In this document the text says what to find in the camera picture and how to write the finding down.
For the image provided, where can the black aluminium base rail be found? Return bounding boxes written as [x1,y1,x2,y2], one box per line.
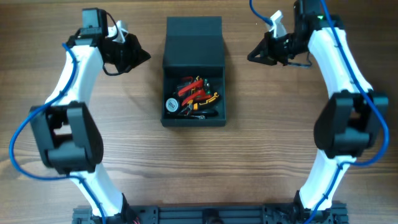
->
[72,203,349,224]

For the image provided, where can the clear case coloured screwdrivers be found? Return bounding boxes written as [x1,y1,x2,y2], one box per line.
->
[176,76,211,98]

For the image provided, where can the silver L-shaped socket wrench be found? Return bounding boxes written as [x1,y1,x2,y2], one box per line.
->
[189,115,206,119]

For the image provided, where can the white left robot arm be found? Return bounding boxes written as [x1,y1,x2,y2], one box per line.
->
[29,7,150,223]

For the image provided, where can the black box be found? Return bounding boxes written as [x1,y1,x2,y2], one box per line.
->
[160,16,226,127]

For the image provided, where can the red handled cutters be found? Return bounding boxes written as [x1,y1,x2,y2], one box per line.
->
[177,79,212,106]

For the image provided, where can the black red screwdriver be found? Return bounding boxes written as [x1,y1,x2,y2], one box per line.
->
[191,109,218,118]

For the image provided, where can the round white tape measure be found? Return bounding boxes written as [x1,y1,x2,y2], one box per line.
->
[165,98,180,113]

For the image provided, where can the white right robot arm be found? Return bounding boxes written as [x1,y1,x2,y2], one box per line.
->
[248,1,390,223]

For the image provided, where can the orange black pliers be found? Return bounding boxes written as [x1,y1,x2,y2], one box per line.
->
[175,85,220,117]

